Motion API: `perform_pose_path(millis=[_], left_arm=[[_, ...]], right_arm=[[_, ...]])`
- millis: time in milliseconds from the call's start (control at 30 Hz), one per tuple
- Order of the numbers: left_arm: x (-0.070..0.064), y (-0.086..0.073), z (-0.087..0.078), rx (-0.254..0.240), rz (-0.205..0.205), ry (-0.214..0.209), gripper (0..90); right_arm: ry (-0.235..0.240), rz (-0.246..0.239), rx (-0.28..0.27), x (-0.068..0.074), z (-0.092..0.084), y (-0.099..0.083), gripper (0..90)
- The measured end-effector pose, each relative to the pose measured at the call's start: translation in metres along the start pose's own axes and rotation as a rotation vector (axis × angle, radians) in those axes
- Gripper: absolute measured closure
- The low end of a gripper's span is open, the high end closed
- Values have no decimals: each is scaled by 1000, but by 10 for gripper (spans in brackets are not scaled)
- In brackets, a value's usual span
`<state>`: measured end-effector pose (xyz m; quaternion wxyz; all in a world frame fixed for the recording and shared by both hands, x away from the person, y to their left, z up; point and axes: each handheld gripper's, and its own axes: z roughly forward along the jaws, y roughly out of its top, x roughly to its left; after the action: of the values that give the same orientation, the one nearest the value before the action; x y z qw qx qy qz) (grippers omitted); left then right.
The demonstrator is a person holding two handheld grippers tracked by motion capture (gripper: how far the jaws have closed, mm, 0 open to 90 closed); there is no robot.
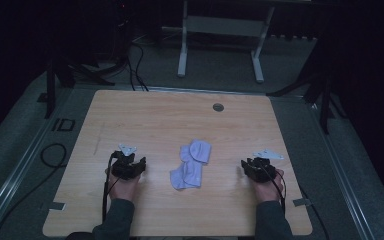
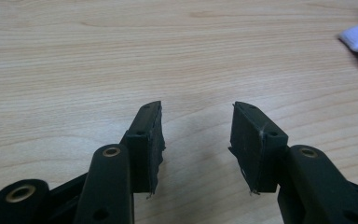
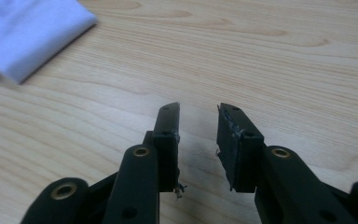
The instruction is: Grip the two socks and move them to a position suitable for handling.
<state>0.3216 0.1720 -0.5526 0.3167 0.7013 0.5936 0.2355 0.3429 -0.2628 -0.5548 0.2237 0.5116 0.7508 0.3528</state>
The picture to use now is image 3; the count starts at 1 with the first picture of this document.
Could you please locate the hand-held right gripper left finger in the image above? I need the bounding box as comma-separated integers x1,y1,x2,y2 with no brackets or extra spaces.
143,102,182,194

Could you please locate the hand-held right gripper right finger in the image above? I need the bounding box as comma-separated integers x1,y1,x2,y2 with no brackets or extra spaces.
215,103,267,194

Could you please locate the folded white cloth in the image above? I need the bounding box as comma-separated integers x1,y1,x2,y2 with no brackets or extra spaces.
0,0,99,93

